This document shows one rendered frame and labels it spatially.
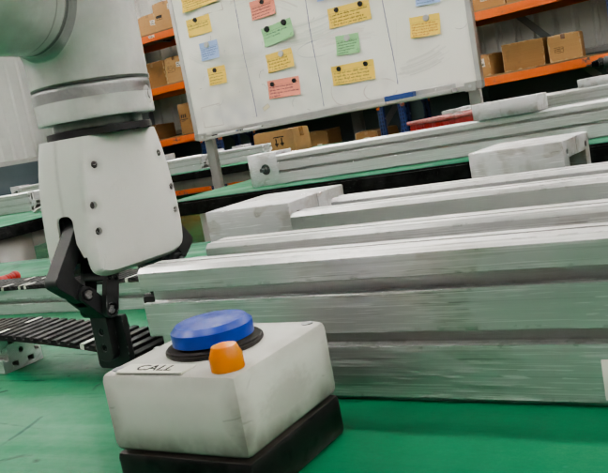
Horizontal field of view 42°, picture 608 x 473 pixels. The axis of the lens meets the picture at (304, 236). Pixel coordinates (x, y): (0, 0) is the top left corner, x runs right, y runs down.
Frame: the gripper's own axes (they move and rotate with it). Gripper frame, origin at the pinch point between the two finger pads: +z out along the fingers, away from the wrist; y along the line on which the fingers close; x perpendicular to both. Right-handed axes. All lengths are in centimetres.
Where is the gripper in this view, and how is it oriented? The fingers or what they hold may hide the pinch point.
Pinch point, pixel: (140, 330)
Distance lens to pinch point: 61.6
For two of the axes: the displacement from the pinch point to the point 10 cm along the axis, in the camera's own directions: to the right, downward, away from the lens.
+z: 1.7, 9.8, 1.5
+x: 8.5, -0.7, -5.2
